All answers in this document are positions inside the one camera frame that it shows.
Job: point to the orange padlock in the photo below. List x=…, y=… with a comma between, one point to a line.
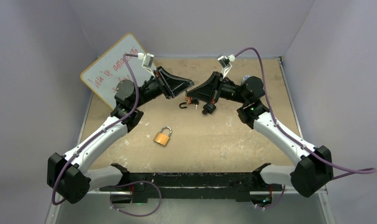
x=186, y=102

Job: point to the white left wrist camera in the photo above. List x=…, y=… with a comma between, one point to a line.
x=147, y=61

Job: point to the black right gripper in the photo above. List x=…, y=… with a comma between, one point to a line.
x=206, y=92

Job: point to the black-headed keys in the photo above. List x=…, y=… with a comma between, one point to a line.
x=196, y=103

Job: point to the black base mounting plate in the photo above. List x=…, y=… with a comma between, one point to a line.
x=241, y=187

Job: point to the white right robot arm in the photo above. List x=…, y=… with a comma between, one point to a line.
x=310, y=169

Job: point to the brass padlock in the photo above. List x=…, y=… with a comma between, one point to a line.
x=161, y=138

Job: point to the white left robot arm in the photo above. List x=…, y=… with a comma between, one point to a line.
x=69, y=175

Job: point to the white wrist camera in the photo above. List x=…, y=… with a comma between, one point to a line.
x=226, y=63
x=147, y=61

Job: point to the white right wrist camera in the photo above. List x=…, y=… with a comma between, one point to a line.
x=226, y=63

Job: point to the whiteboard with red writing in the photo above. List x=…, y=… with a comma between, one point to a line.
x=103, y=75

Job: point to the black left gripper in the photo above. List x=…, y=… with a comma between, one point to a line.
x=170, y=85

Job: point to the blue white round jar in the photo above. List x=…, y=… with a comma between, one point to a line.
x=245, y=78

